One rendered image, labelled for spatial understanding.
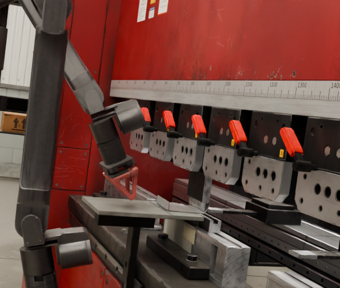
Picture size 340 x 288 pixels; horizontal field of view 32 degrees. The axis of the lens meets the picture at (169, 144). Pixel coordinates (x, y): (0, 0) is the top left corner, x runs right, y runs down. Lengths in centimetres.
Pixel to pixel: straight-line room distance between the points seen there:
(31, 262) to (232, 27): 68
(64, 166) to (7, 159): 618
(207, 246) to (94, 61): 110
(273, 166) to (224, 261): 29
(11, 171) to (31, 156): 741
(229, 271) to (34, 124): 55
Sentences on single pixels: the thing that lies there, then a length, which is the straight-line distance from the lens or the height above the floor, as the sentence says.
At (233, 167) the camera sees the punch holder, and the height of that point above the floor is 114.
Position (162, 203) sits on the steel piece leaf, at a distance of 149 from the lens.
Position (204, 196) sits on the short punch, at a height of 104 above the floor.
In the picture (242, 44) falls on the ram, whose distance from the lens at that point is 132.
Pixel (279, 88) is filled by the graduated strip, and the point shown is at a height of 131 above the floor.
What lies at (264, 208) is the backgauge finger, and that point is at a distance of 159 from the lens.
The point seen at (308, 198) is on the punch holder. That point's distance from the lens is 103.
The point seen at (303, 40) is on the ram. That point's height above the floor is 140.
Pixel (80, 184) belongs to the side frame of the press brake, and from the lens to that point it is 231.
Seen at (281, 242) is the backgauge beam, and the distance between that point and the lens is 161.
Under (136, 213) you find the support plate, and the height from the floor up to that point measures 100.
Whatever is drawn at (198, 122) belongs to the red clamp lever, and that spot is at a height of 123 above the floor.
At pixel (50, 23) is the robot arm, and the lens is 103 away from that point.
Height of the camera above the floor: 125
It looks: 3 degrees down
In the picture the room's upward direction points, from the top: 7 degrees clockwise
